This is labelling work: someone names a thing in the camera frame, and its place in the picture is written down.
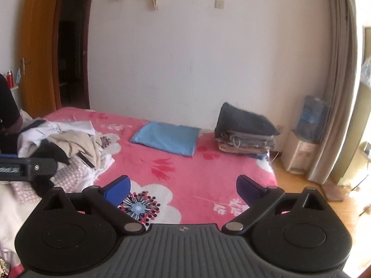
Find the water dispenser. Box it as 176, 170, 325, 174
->
281, 130, 318, 174

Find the wooden door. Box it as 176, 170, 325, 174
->
19, 0, 92, 117

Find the wall switch plate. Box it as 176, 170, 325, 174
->
214, 0, 224, 9

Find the brown floor mat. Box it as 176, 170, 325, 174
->
321, 180, 349, 202

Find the pink checkered white garment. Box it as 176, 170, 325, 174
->
11, 157, 96, 203

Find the light blue garment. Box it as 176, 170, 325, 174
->
130, 122, 200, 157

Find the red thermos bottle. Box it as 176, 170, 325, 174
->
6, 70, 14, 89

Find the blue water bottle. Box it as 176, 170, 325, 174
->
296, 95, 329, 143

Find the stack of folded clothes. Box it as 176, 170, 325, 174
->
214, 102, 281, 160

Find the pink floral blanket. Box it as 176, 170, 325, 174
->
46, 107, 277, 227

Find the beige curtain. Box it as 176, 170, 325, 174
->
307, 0, 359, 185

